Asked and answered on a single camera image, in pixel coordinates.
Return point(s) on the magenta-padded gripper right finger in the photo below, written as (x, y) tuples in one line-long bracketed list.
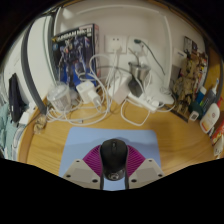
[(136, 161)]

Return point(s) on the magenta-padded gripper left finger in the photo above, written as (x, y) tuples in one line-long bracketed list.
[(91, 160)]

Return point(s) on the black computer mouse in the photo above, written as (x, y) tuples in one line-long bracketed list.
[(114, 156)]

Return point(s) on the light blue mouse pad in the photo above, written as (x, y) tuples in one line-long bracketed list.
[(83, 140)]

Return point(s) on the white power strip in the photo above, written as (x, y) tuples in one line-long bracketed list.
[(146, 102)]

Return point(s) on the small white charger plug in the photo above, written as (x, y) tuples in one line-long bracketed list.
[(86, 91)]

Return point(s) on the clear plastic jar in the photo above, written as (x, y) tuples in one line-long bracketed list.
[(59, 98)]

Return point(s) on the small white square clock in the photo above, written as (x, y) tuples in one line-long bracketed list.
[(194, 116)]

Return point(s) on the black power adapter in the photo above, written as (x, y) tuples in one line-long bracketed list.
[(135, 88)]

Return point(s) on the large white charger block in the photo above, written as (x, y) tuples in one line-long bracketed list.
[(119, 90)]

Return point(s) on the dark green round container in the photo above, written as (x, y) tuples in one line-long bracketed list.
[(196, 108)]

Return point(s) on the white mug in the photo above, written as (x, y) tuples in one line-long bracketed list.
[(219, 148)]

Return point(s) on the white lotion bottle red cap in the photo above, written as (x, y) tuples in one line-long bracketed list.
[(210, 118)]

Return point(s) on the bed with checked bedding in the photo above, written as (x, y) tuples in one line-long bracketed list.
[(8, 133)]

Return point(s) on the metal cup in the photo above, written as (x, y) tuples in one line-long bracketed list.
[(139, 70)]

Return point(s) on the black hanging bag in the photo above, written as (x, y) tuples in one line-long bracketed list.
[(16, 100)]

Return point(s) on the dark bottle white nozzle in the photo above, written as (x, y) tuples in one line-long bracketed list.
[(210, 96)]

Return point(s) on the blue robot model kit box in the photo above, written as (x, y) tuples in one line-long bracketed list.
[(75, 56)]

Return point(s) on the colourful printed poster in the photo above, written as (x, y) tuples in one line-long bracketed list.
[(193, 45)]

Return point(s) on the grey metal frame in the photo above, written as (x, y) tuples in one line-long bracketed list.
[(28, 73)]

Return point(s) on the white wall-mounted box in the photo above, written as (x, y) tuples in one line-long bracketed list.
[(179, 57)]

